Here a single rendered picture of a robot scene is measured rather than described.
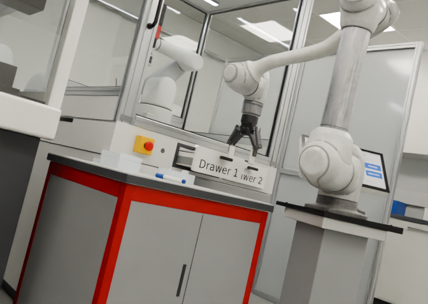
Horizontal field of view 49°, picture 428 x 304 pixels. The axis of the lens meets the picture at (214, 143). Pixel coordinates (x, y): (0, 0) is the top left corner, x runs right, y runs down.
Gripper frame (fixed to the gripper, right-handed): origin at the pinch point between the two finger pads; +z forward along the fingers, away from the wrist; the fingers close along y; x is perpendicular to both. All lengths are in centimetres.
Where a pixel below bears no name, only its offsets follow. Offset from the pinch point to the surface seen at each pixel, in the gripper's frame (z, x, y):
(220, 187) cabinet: 13.5, -14.0, 24.0
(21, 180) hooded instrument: 26, 88, 6
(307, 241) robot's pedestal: 25.7, -5.7, -39.5
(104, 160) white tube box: 14, 66, -4
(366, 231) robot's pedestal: 17, -15, -57
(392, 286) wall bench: 66, -281, 61
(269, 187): 8, -49, 24
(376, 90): -80, -153, 38
